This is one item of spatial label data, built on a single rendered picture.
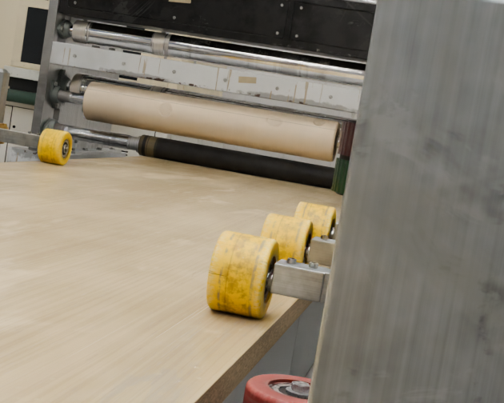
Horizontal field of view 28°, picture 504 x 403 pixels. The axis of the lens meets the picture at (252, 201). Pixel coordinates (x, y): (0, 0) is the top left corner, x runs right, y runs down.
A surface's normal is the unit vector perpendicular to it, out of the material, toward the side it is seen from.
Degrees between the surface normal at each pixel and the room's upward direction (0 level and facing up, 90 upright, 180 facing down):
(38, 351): 0
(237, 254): 53
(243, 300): 120
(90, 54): 90
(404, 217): 90
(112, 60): 90
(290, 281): 90
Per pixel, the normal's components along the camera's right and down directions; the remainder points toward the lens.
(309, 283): -0.20, 0.06
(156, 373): 0.16, -0.98
